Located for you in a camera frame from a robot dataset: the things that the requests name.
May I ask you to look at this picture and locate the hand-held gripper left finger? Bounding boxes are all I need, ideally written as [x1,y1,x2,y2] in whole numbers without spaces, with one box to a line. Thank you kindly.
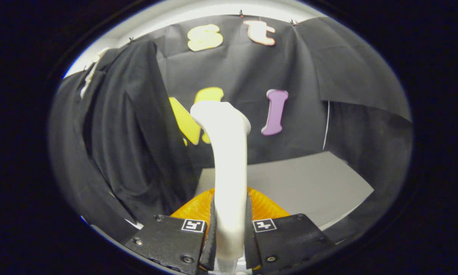
[125,187,217,275]

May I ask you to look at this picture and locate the black backdrop cloth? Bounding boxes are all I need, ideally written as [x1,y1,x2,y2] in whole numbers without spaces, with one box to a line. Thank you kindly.
[49,15,413,245]

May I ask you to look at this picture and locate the white garment steamer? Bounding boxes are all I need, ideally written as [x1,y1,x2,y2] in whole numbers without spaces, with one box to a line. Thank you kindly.
[190,100,251,275]

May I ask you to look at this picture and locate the grey cabinet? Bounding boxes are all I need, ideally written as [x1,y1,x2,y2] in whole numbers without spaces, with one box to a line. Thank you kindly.
[193,151,374,231]

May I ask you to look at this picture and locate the black suit jacket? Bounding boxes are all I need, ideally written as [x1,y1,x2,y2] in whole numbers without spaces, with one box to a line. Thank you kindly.
[78,40,199,224]

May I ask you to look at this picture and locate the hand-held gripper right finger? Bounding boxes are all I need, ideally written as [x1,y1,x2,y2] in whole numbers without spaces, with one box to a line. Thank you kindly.
[245,187,335,275]

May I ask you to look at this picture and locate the white shirt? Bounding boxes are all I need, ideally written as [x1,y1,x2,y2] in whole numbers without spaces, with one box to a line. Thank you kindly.
[80,48,144,230]

